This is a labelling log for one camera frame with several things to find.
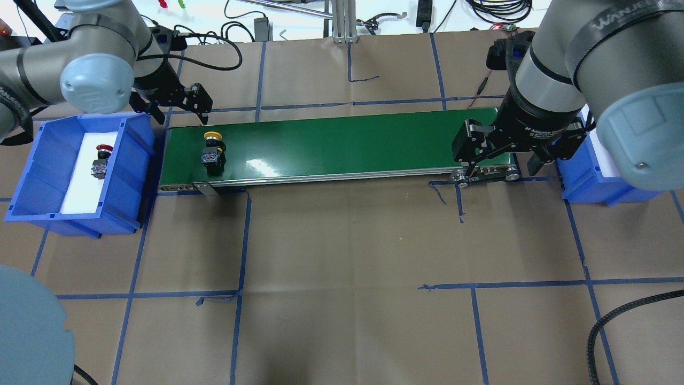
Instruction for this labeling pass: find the white foam pad right bin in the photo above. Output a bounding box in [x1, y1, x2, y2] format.
[580, 105, 622, 178]

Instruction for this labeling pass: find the white foam pad bin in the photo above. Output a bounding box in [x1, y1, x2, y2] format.
[59, 131, 118, 214]
[580, 105, 622, 178]

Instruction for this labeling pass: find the left blue plastic bin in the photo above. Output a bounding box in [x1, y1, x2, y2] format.
[4, 113, 156, 238]

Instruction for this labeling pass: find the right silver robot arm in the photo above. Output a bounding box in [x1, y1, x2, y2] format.
[452, 1, 683, 191]

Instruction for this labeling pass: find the coiled black cable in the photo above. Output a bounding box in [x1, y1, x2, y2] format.
[466, 0, 535, 24]

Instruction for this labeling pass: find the black braided cable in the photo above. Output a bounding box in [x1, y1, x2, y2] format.
[586, 289, 684, 385]

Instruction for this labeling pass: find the black power adapter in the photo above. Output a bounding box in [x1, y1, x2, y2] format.
[253, 16, 273, 42]

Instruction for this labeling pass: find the white foam pad left bin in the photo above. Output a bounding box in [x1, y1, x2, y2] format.
[59, 131, 118, 214]

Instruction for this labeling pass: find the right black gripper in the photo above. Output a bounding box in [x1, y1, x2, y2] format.
[452, 88, 587, 180]

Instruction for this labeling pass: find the blue plastic bin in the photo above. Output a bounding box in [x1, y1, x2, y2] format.
[558, 129, 664, 206]
[4, 113, 156, 238]

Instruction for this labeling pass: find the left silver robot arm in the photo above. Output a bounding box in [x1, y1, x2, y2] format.
[1, 1, 213, 146]

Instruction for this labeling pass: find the right blue plastic bin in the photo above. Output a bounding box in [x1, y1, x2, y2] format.
[558, 129, 664, 206]

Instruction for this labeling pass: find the aluminium frame post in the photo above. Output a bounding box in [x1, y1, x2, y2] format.
[330, 0, 359, 44]

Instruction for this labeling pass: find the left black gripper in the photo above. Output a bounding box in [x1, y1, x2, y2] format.
[128, 59, 213, 125]

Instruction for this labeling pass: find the green conveyor belt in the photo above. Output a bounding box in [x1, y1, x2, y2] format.
[159, 108, 496, 191]

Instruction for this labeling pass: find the yellow push button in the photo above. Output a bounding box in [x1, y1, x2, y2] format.
[200, 131, 227, 177]

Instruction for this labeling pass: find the red push button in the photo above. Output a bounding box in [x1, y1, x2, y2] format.
[90, 144, 113, 180]

